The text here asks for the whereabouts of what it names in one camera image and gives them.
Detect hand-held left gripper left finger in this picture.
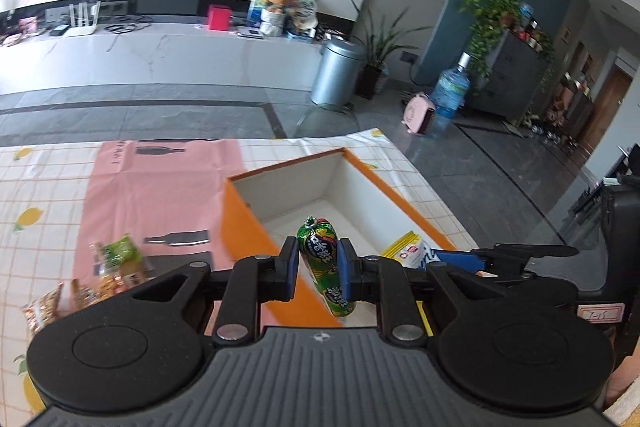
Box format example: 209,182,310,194
119,236,301,343

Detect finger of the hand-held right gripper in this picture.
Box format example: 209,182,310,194
431,243,580,282

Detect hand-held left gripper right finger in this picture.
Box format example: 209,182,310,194
336,238,522,342

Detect green stick snack packet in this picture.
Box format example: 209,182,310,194
297,216,357,319

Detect yellow and white snack packet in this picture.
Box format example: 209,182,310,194
381,231,443,270

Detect orange cardboard box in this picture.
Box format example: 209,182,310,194
220,147,473,329

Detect green raisin snack packet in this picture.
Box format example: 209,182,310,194
90,234,146,279

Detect pink heater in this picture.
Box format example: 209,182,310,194
402,92,437,136

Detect pink bottle print mat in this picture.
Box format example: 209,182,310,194
72,139,282,329

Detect blue water jug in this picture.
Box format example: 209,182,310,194
427,52,472,140

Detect clear brown snack packet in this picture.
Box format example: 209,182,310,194
72,273,151,309

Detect grey cabinet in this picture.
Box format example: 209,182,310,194
470,29,549,118

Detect potted plant in black pot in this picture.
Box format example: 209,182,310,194
349,0,432,100

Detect silver trash can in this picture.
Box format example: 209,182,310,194
310,38,366,106

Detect trailing green plant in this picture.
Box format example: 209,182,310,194
457,0,524,94

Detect white textured pot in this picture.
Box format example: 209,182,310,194
260,9,286,38

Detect red-brown snack packet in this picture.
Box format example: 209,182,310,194
21,282,64,334

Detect white marble television console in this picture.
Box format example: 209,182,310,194
0,0,332,96

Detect colourful printed box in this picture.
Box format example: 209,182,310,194
248,0,319,42

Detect red box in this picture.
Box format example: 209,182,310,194
207,5,232,31

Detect white router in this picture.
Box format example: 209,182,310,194
65,2,102,38

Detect black cables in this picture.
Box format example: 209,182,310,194
104,21,152,36

